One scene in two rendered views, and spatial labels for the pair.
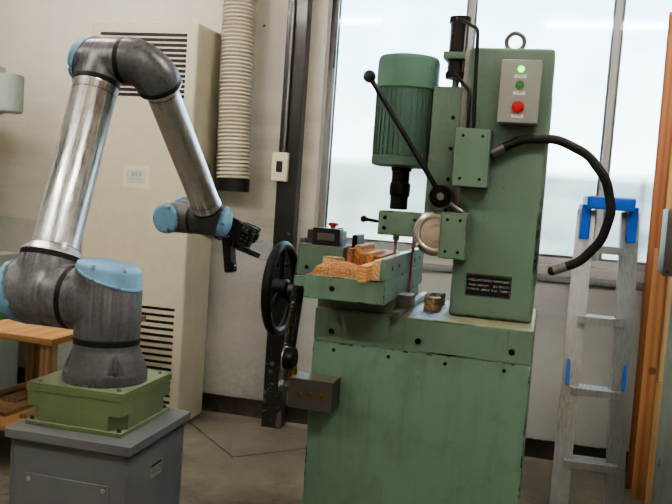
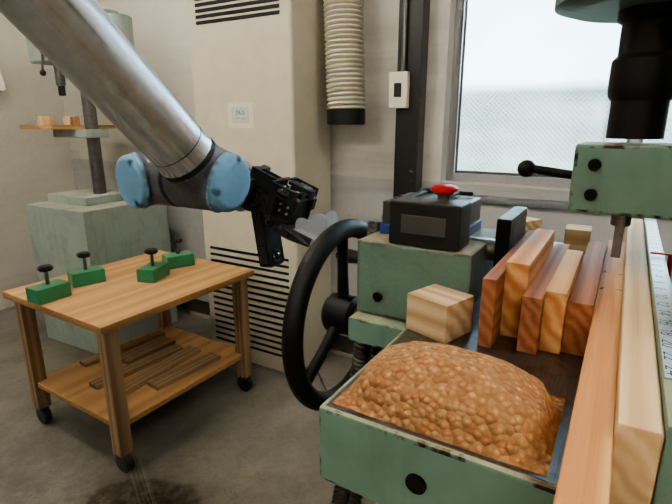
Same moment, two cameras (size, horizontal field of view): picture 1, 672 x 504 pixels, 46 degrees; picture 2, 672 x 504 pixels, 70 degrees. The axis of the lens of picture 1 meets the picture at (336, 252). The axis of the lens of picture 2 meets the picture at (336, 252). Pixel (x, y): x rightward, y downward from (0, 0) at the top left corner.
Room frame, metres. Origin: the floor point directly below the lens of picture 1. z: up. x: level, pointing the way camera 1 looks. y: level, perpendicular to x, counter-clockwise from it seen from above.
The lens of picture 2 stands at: (1.74, -0.02, 1.09)
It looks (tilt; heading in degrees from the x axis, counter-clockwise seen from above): 15 degrees down; 16
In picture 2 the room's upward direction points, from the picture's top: straight up
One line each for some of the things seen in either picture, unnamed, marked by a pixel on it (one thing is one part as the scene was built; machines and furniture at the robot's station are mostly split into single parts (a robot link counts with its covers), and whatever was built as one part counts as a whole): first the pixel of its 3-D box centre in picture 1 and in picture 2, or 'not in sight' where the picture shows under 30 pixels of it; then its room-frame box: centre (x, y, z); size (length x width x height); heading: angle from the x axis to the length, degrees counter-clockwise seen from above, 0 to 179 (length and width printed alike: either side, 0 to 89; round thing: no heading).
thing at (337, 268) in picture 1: (339, 267); (451, 378); (2.05, -0.01, 0.92); 0.14 x 0.09 x 0.04; 75
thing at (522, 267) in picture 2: (364, 256); (530, 276); (2.25, -0.08, 0.94); 0.16 x 0.02 x 0.07; 165
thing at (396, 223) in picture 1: (403, 226); (649, 186); (2.30, -0.19, 1.03); 0.14 x 0.07 x 0.09; 75
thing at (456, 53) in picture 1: (459, 48); not in sight; (2.27, -0.31, 1.54); 0.08 x 0.08 x 0.17; 75
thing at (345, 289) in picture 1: (353, 277); (498, 317); (2.29, -0.06, 0.87); 0.61 x 0.30 x 0.06; 165
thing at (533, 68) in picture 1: (519, 92); not in sight; (2.08, -0.44, 1.40); 0.10 x 0.06 x 0.16; 75
